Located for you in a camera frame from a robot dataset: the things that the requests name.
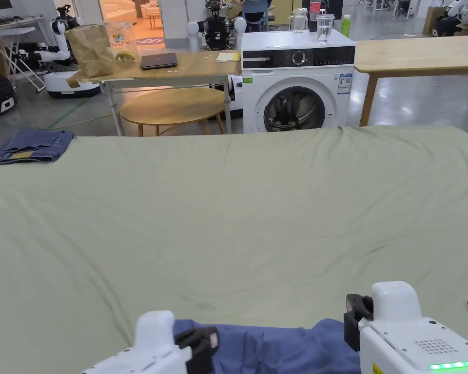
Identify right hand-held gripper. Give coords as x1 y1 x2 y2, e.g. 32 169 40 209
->
343 280 468 374

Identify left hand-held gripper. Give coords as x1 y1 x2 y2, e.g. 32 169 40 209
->
81 310 219 374

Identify dark blue shirt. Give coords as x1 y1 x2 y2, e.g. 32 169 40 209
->
173 318 362 374

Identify bed with pale green sheet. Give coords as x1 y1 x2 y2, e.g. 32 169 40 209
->
0 125 468 374

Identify folded blue jeans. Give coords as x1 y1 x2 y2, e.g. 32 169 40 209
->
0 130 76 165

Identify round wooden table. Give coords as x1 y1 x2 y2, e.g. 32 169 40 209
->
118 87 227 137

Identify white washing machine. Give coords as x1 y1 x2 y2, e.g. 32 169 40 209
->
240 8 357 134

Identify white robot with wheeled base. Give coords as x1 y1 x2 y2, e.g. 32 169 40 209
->
34 5 103 99

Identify wooden table with white legs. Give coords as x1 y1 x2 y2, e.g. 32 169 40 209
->
65 22 243 137

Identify long wooden table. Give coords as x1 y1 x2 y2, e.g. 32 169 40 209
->
352 35 468 127

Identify black robot with white shoulders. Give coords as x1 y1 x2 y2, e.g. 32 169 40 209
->
186 0 248 54

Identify white and black robot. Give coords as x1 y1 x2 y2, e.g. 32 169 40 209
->
423 0 468 37

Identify white folding table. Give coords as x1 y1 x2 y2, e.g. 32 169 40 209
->
0 15 47 93

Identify blue chair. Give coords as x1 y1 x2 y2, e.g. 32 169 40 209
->
241 0 271 33

